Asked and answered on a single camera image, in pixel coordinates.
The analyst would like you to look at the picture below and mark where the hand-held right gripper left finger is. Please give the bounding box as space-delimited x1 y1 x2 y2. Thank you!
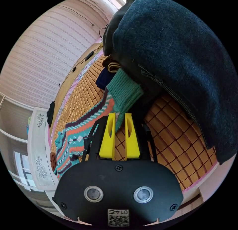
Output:
99 112 116 159

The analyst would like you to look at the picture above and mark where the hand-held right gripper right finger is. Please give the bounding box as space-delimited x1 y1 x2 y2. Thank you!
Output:
125 113 140 159

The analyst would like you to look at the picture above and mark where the patterned knit sweater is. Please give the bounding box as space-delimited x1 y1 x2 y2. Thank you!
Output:
53 67 145 179

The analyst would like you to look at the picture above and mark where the black cloth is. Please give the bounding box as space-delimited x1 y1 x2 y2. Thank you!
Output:
46 101 56 129

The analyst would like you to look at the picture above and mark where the white cupboard with floral print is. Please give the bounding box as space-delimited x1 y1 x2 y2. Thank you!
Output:
27 107 60 187

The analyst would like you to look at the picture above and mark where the window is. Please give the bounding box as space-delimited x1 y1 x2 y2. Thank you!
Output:
13 151 37 188

